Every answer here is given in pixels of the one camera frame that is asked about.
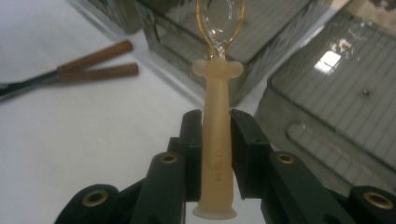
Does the clear grey plastic bin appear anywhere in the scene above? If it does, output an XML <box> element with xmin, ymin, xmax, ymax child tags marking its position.
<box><xmin>253</xmin><ymin>12</ymin><xmax>396</xmax><ymax>197</ymax></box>
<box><xmin>66</xmin><ymin>0</ymin><xmax>144</xmax><ymax>35</ymax></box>
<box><xmin>134</xmin><ymin>0</ymin><xmax>335</xmax><ymax>106</ymax></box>

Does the clear spoon with beige handle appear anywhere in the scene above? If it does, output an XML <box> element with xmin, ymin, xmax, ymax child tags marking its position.
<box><xmin>191</xmin><ymin>0</ymin><xmax>246</xmax><ymax>220</ymax></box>

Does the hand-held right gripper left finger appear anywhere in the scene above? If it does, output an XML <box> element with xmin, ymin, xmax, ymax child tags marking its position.
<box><xmin>130</xmin><ymin>108</ymin><xmax>204</xmax><ymax>224</ymax></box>

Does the white table board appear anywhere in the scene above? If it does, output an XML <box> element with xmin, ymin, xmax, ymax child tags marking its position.
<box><xmin>0</xmin><ymin>0</ymin><xmax>265</xmax><ymax>224</ymax></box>

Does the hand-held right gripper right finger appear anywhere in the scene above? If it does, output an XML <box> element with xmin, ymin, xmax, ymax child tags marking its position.
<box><xmin>230</xmin><ymin>108</ymin><xmax>356</xmax><ymax>224</ymax></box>

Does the wooden-handled metal fork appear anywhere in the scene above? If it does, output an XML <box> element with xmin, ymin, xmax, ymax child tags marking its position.
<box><xmin>0</xmin><ymin>40</ymin><xmax>134</xmax><ymax>92</ymax></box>
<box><xmin>0</xmin><ymin>63</ymin><xmax>139</xmax><ymax>103</ymax></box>

